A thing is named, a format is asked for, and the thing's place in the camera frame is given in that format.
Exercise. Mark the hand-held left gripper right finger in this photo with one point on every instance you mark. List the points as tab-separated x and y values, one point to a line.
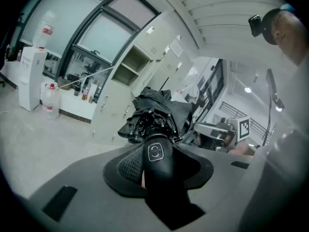
217	173

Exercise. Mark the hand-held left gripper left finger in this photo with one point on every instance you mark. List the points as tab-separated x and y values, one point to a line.
91	178

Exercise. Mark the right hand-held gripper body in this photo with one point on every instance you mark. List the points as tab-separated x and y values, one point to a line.
217	127

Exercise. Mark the beige metal locker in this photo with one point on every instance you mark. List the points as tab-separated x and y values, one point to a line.
154	64

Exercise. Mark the black metal railing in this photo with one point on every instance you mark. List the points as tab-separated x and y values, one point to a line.
241	115

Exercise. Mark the round ceiling light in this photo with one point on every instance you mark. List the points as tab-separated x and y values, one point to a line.
248	90

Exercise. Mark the white low counter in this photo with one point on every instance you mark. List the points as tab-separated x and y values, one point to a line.
74	107

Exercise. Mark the amber drink bottle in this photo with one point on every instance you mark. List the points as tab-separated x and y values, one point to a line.
85	94

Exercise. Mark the clear water jug red cap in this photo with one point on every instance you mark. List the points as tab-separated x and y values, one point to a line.
50	103

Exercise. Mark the white paper sign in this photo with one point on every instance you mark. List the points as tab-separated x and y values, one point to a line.
176	47

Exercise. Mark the black thermos bottle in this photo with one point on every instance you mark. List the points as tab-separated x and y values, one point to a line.
77	89

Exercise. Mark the person's head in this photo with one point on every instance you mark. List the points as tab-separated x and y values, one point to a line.
289	40

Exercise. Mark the white water dispenser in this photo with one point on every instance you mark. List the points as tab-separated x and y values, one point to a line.
30	81

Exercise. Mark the clear water bottle on dispenser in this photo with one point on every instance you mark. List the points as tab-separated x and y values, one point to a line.
44	30

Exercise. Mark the black head camera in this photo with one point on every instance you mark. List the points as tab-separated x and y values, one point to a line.
255	25

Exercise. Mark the black window frame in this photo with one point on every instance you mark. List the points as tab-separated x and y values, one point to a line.
72	45

